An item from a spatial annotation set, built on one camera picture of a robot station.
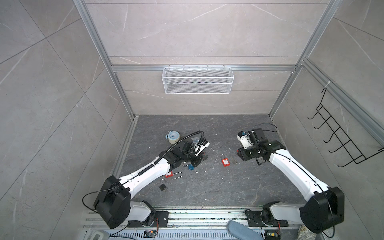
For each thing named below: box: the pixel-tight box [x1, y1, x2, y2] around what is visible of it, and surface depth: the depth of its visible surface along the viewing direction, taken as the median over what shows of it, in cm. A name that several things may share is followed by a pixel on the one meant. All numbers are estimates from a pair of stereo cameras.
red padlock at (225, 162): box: [221, 158, 231, 168], surface depth 94 cm
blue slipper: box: [227, 220, 264, 240], surface depth 70 cm
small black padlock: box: [159, 178, 167, 191], surface depth 85 cm
